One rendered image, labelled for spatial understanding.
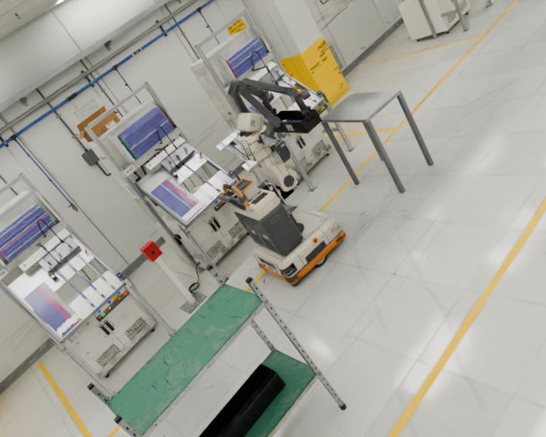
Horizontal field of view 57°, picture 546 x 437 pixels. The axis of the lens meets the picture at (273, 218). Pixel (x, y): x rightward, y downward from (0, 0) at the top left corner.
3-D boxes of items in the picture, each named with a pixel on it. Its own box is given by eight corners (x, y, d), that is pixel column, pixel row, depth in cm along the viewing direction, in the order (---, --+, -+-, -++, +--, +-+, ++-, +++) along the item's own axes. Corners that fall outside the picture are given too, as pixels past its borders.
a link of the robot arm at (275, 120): (233, 91, 395) (233, 88, 385) (245, 78, 395) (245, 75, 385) (275, 130, 399) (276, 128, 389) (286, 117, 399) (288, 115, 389)
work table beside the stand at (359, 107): (402, 193, 454) (365, 120, 420) (354, 185, 514) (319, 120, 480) (433, 163, 466) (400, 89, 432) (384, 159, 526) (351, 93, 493)
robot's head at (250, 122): (246, 131, 396) (249, 112, 395) (236, 131, 415) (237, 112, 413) (262, 133, 403) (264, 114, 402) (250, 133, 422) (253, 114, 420)
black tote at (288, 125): (274, 132, 452) (267, 121, 447) (287, 120, 456) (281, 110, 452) (308, 133, 402) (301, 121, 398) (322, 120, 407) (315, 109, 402)
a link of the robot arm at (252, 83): (243, 87, 396) (243, 83, 385) (243, 80, 396) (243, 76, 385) (295, 98, 399) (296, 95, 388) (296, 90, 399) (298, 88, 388)
